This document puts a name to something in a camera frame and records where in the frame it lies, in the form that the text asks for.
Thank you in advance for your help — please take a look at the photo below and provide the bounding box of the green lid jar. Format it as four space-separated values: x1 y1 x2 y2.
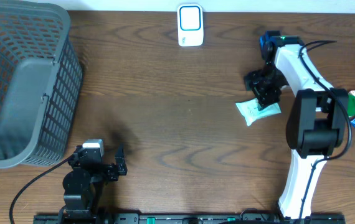
347 94 355 117

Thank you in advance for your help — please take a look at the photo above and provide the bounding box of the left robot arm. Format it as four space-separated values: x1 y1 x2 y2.
57 144 128 224

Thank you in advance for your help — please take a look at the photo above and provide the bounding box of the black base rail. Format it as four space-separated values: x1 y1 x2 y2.
33 212 346 224

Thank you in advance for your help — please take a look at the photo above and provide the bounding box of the mint green wipes pack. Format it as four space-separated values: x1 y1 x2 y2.
235 98 281 126

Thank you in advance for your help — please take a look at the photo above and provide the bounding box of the left black cable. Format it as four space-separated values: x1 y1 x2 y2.
9 155 74 224

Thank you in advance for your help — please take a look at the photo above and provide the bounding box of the grey plastic mesh basket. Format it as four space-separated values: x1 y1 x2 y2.
0 1 83 169

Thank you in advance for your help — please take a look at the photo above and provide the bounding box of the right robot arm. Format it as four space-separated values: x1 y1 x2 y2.
244 30 352 223

